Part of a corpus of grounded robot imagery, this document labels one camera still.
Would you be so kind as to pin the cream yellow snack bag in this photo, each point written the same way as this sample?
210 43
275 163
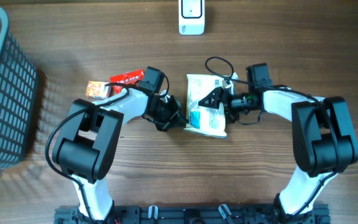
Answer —
202 120

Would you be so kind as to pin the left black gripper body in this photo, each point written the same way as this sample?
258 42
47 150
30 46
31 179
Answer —
166 113

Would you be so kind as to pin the red candy bag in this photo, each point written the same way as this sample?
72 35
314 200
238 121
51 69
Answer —
126 78

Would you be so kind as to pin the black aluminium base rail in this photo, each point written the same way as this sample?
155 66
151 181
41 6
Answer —
254 213

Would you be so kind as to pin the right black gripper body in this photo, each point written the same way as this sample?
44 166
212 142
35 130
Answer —
230 112

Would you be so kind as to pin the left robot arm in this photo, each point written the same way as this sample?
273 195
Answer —
82 147

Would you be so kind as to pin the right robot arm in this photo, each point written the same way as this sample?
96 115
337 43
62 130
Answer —
323 136

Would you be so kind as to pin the dark grey plastic shopping basket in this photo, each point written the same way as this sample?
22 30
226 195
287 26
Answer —
18 88

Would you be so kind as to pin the white barcode scanner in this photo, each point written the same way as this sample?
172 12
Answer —
191 17

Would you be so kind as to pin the small orange snack box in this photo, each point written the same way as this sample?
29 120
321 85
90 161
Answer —
98 90

